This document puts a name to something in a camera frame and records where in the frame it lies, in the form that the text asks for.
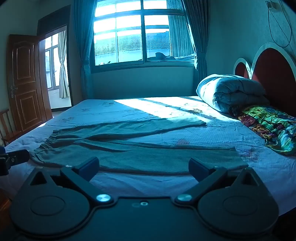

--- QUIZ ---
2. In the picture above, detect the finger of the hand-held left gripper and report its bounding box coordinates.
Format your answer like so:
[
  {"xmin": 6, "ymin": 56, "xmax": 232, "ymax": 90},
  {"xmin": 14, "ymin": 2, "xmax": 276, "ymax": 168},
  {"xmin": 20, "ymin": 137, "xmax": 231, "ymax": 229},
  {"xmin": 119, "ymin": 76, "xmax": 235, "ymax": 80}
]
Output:
[{"xmin": 0, "ymin": 146, "xmax": 30, "ymax": 176}]

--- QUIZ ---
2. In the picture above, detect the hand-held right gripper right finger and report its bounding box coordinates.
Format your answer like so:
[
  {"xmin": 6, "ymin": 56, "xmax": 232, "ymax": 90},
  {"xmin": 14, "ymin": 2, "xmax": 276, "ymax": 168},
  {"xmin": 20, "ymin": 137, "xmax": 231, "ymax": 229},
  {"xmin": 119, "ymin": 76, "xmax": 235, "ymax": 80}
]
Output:
[{"xmin": 174, "ymin": 158, "xmax": 265, "ymax": 205}]

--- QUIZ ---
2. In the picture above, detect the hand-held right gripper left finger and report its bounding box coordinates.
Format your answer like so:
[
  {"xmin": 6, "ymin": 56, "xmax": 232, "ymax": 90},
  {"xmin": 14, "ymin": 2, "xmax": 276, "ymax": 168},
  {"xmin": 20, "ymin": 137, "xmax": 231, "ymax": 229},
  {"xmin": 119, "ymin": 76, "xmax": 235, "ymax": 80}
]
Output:
[{"xmin": 29, "ymin": 157, "xmax": 114, "ymax": 206}]

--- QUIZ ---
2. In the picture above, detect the grey-green towel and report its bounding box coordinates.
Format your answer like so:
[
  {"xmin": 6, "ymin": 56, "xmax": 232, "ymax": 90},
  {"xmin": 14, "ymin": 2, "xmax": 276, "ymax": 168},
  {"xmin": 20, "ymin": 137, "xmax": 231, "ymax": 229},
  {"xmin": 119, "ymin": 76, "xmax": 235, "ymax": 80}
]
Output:
[{"xmin": 30, "ymin": 117, "xmax": 249, "ymax": 175}]

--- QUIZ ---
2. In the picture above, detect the wooden chair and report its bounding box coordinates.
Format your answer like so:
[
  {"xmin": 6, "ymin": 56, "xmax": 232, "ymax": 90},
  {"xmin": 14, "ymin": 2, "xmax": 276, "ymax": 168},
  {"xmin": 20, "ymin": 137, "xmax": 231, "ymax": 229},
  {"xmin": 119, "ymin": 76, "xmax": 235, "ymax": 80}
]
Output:
[{"xmin": 0, "ymin": 109, "xmax": 22, "ymax": 146}]

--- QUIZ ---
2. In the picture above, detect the bed with blue floral sheet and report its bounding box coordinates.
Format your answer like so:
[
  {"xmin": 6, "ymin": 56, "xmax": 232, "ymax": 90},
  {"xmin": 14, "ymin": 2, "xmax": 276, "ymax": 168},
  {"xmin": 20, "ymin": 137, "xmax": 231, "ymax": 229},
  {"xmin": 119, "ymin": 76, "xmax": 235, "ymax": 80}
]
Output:
[{"xmin": 0, "ymin": 96, "xmax": 296, "ymax": 218}]

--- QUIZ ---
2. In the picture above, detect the brown wooden door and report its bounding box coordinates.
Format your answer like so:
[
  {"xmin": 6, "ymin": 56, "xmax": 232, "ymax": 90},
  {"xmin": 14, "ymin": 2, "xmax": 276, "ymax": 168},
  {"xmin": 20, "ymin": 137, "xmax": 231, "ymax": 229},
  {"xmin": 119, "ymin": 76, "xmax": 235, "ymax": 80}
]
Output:
[{"xmin": 7, "ymin": 34, "xmax": 53, "ymax": 132}]

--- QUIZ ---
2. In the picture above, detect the white pillow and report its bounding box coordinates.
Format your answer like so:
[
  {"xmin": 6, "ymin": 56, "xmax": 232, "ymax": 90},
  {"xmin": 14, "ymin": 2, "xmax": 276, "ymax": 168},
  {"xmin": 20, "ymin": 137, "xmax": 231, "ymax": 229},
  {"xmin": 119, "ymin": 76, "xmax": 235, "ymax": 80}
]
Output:
[{"xmin": 196, "ymin": 74, "xmax": 270, "ymax": 114}]

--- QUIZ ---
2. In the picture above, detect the colourful patterned pillow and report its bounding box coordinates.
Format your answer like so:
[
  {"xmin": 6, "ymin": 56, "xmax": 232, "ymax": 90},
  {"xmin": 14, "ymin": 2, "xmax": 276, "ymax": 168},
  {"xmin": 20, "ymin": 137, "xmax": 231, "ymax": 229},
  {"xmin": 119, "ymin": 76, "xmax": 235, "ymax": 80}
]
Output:
[{"xmin": 238, "ymin": 105, "xmax": 296, "ymax": 156}]

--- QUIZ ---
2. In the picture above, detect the pale tied curtain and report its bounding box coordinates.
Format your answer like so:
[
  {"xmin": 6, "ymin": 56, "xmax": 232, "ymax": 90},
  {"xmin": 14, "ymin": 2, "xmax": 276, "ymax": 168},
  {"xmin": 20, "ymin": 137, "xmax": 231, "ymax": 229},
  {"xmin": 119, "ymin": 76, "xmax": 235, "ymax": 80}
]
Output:
[{"xmin": 58, "ymin": 30, "xmax": 70, "ymax": 99}]

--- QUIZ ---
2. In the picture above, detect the dark item on windowsill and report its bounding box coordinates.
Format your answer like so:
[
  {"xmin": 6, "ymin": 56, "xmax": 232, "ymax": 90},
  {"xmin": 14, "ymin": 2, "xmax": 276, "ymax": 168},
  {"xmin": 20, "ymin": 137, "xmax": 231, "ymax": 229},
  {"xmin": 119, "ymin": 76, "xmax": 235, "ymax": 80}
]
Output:
[{"xmin": 148, "ymin": 52, "xmax": 176, "ymax": 61}]

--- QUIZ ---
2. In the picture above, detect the teal curtain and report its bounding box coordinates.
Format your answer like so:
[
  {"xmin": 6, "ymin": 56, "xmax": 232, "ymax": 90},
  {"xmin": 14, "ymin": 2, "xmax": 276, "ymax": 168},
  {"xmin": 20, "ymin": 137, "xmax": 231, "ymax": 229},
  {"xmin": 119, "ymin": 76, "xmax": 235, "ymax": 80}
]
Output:
[
  {"xmin": 73, "ymin": 0, "xmax": 97, "ymax": 99},
  {"xmin": 181, "ymin": 0, "xmax": 208, "ymax": 82}
]

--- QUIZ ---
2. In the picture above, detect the red and white headboard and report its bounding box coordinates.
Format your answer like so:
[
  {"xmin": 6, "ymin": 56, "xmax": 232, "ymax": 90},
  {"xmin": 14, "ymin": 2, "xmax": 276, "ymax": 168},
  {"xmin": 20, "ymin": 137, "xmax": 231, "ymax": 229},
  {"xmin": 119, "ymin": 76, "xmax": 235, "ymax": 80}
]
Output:
[{"xmin": 233, "ymin": 42, "xmax": 296, "ymax": 116}]

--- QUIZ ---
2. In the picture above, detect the white sheer curtain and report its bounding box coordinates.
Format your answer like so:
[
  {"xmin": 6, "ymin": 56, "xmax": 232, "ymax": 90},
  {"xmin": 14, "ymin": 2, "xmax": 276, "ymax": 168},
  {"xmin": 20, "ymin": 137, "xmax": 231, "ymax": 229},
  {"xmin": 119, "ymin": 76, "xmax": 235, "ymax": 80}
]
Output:
[{"xmin": 168, "ymin": 15, "xmax": 195, "ymax": 58}]

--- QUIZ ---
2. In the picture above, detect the large window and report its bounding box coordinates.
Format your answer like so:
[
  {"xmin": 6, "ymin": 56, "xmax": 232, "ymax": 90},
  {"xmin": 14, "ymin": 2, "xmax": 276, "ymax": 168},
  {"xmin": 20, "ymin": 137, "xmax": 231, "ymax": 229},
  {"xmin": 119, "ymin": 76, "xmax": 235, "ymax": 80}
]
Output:
[{"xmin": 91, "ymin": 0, "xmax": 197, "ymax": 71}]

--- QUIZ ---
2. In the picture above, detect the black wall cable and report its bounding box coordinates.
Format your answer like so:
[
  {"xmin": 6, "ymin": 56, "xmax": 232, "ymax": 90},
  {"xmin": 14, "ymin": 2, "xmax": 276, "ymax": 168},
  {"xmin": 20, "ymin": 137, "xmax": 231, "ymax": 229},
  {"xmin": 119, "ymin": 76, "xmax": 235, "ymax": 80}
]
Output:
[{"xmin": 265, "ymin": 0, "xmax": 294, "ymax": 49}]

